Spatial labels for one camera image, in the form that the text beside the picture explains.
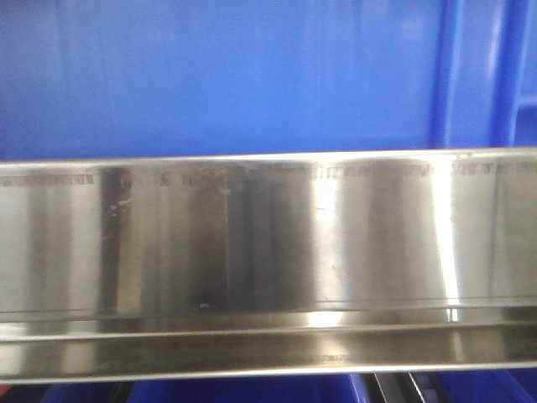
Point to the large blue plastic bin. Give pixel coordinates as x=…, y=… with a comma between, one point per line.
x=95, y=79

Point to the lower shelf blue bin centre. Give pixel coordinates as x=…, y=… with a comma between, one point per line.
x=294, y=388

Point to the shelf blue bin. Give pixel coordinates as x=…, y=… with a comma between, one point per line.
x=294, y=388
x=501, y=385

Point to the lower shelf roller track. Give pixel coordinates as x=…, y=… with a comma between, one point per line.
x=403, y=387

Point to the lower shelf blue bin right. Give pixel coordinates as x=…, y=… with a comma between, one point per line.
x=501, y=385

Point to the stainless steel front rail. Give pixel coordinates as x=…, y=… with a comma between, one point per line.
x=268, y=264

